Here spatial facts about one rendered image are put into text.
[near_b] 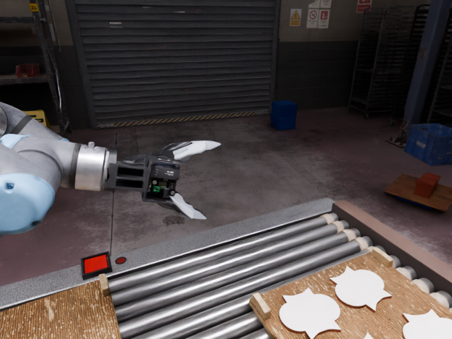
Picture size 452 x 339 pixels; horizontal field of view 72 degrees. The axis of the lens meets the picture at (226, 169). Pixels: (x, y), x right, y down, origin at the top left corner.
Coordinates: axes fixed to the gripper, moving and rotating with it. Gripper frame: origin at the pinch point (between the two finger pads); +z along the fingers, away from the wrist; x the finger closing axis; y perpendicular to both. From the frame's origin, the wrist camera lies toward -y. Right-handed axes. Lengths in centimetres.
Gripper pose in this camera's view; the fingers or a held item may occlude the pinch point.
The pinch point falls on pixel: (213, 180)
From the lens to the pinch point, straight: 62.1
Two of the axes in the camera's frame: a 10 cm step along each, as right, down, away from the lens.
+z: 9.3, 1.3, 3.5
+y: 3.2, 2.0, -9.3
